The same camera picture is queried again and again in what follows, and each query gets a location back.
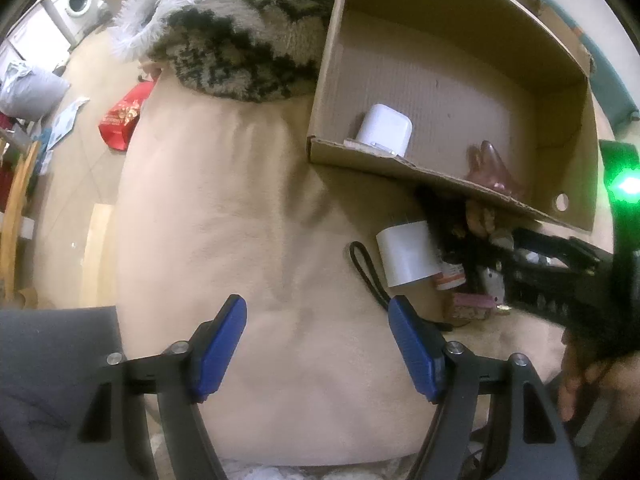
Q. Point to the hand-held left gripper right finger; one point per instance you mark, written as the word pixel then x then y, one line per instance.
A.
pixel 414 347

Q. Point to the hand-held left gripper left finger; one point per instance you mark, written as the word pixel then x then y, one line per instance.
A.
pixel 220 347

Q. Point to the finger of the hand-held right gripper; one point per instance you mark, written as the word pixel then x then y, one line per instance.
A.
pixel 555 250
pixel 542 295

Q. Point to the small pale bottle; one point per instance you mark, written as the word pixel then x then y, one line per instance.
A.
pixel 450 276

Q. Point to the white cylindrical roll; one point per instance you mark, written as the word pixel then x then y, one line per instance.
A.
pixel 407 255

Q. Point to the pink glass item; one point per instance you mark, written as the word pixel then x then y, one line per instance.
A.
pixel 492 167

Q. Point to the cardboard box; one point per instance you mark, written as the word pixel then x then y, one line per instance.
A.
pixel 440 80

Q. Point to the white cylinder container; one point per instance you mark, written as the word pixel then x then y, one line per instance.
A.
pixel 382 130

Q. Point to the person's right hand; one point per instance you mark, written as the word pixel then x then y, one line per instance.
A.
pixel 615 380

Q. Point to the tan lumpy item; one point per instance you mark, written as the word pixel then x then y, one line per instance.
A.
pixel 481 219

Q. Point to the red gift bag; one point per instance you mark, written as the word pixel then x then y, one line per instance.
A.
pixel 122 117

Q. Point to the loose papers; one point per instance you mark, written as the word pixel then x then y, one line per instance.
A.
pixel 62 122

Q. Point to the fluffy black patterned blanket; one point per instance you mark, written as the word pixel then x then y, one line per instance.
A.
pixel 235 30

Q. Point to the grey stuffed bag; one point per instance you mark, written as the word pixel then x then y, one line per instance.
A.
pixel 30 90

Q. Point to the white cabinet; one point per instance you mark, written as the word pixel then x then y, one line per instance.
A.
pixel 37 35

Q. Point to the white washing machine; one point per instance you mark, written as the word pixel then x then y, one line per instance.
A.
pixel 77 2

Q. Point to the wooden furniture frame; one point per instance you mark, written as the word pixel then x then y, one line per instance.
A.
pixel 15 210

